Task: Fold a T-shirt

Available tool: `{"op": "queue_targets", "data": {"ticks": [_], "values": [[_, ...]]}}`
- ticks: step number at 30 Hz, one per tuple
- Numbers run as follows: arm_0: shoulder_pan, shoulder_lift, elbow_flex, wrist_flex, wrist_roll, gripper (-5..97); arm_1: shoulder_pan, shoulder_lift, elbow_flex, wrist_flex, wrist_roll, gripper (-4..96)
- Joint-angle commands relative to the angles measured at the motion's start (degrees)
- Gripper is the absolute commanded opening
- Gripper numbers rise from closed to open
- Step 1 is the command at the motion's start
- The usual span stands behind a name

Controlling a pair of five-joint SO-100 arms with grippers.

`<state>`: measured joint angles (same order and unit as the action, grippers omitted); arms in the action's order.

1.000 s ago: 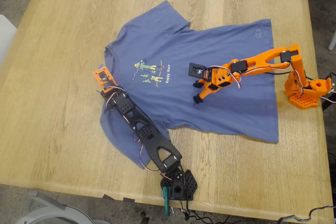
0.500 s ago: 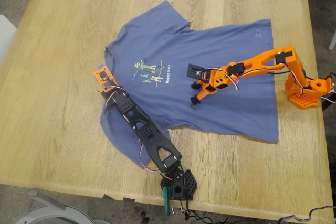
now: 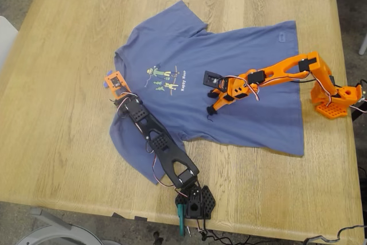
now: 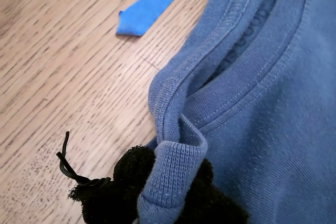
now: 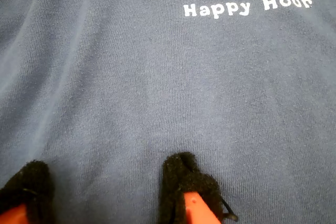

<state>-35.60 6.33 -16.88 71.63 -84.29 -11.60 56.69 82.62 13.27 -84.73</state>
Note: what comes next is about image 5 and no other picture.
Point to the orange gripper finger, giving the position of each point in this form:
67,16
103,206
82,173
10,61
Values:
26,190
189,182

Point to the blue printed T-shirt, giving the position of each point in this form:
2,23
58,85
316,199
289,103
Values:
157,77

